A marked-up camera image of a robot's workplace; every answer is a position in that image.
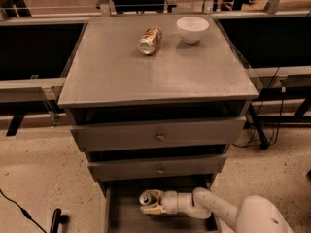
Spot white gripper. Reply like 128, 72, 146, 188
140, 189, 178, 215

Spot green soda can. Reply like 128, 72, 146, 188
139, 191, 156, 206

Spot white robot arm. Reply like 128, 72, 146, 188
139, 187, 294, 233

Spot bottom drawer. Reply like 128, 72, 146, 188
104, 175, 222, 233

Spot drawer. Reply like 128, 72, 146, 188
71, 116, 246, 152
88, 154, 226, 181
104, 175, 222, 233

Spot middle drawer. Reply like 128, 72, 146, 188
88, 154, 226, 181

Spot top drawer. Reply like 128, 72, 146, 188
71, 116, 246, 152

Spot grey drawer cabinet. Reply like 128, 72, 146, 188
57, 14, 259, 233

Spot orange soda can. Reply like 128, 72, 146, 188
138, 26, 162, 55

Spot black floor device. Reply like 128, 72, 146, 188
50, 208, 69, 233

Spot white bowl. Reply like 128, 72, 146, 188
177, 17, 209, 44

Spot black floor cable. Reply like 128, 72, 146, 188
0, 188, 48, 233

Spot left metal table rail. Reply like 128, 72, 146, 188
0, 75, 66, 137

